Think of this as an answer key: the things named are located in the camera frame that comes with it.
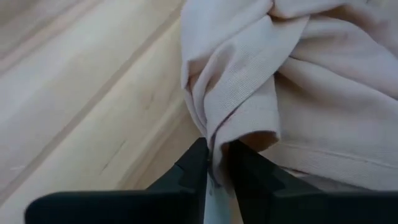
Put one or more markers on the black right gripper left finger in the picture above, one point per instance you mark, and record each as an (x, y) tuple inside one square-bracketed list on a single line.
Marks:
[(174, 202)]

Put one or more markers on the pale pink woven towel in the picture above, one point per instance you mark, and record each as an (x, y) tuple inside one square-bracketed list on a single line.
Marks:
[(311, 93)]

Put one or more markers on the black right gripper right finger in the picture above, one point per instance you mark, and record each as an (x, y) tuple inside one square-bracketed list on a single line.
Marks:
[(280, 202)]

